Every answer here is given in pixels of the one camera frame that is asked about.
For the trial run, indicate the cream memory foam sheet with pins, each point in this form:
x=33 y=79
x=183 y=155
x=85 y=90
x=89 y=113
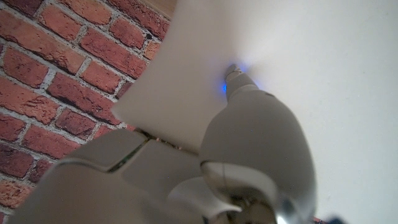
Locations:
x=311 y=93

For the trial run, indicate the printed brick wall backdrop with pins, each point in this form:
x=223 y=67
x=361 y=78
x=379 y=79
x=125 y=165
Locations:
x=62 y=77

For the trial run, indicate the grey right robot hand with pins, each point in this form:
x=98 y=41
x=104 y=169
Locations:
x=258 y=140

